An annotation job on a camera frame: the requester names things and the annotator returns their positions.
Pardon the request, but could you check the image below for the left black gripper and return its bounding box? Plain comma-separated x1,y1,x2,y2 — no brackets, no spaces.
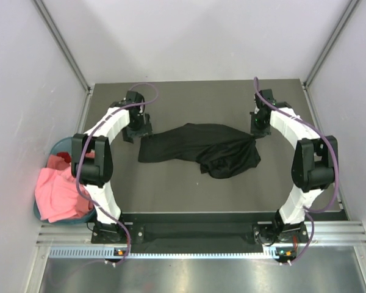
122,113,152,143

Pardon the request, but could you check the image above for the black t shirt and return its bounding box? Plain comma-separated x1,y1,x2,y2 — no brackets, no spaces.
138,123,261,179

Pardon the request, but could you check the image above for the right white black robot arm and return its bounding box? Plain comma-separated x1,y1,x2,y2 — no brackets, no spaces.
250,89,339,245

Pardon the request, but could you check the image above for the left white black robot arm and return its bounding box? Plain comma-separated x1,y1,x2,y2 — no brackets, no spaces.
71,90,152,244

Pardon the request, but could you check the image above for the teal plastic basket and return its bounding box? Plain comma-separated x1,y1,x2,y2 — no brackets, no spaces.
33,137,96,226

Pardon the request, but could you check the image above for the red t shirt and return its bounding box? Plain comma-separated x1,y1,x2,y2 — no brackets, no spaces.
56,152,71,164

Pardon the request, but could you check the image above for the pink t shirt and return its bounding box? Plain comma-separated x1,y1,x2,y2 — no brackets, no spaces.
35,155,94,223

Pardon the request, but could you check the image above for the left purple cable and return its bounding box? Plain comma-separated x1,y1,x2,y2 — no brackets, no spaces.
75,82,159,265

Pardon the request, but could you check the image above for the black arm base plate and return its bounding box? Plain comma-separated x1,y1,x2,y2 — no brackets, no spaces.
91,212,308,254

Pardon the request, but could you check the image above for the grey slotted cable duct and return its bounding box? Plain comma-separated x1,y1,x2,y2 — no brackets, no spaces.
49,247,292,259

